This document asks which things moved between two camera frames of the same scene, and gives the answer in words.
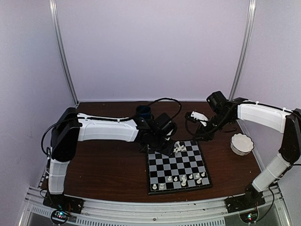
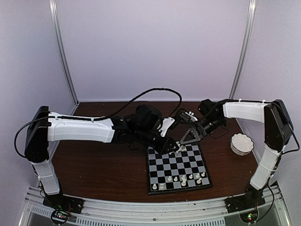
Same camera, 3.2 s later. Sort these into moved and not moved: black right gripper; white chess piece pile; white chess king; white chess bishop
Moved: black right gripper
Not moved: white chess king; white chess piece pile; white chess bishop
